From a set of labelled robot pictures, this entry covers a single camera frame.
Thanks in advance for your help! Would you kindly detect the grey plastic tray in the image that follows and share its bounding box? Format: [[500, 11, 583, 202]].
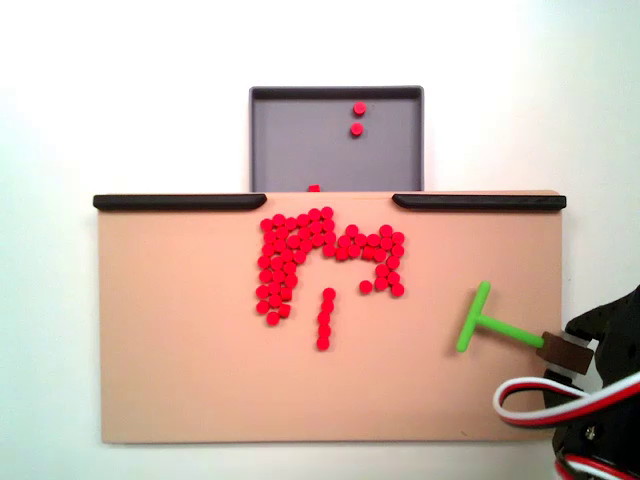
[[248, 85, 426, 193]]

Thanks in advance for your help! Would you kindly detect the black edge rail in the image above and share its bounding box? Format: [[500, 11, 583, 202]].
[[92, 194, 268, 212], [391, 193, 568, 212]]

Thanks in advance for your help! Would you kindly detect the green T pusher brown handle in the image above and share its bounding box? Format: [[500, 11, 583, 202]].
[[455, 280, 595, 376]]

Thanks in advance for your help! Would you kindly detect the beige wooden board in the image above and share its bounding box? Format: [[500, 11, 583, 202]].
[[94, 189, 567, 445]]

